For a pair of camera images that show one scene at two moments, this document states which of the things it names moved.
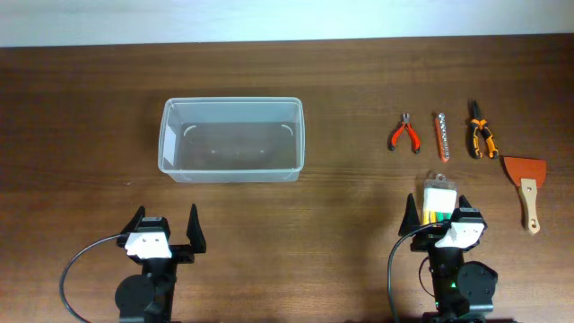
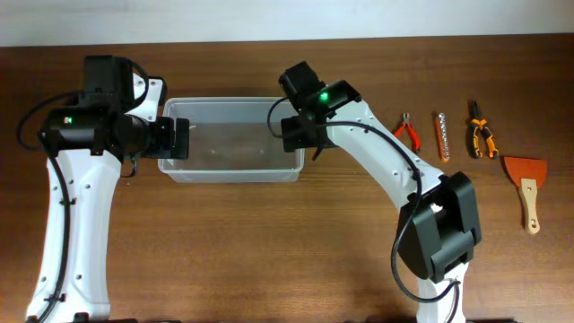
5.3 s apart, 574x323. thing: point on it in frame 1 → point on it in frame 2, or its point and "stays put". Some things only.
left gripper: [180, 254] → [180, 137]
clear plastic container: [232, 139] stays put
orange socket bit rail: [442, 139] stays put
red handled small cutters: [398, 130] stays put
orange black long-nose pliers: [479, 126] stays put
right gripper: [421, 243] → [291, 135]
